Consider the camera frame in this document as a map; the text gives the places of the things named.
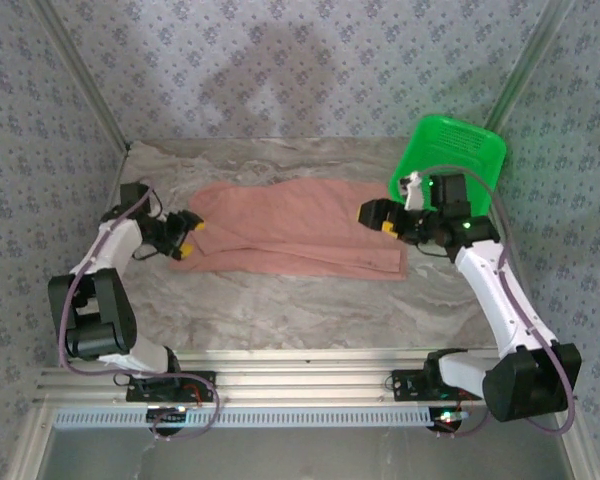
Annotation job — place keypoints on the pink t-shirt with pixel print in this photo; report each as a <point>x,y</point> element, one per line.
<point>290,225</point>

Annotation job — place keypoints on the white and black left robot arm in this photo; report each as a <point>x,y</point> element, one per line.
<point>115,245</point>

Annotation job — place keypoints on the green plastic basket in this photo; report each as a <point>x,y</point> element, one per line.
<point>450,145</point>

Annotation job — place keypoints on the black controller board with light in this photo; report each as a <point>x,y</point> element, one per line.
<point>447,416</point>

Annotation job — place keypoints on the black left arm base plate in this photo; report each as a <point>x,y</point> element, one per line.
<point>150,390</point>

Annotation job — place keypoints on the aluminium corner post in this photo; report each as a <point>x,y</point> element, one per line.
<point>94,85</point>
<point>525,65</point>

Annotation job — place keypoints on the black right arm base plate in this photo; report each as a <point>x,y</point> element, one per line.
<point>410,387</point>

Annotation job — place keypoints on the aluminium rail frame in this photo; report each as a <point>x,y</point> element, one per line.
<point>305,380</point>

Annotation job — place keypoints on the aluminium lower frame post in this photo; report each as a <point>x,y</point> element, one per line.
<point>27,445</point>
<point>582,450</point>

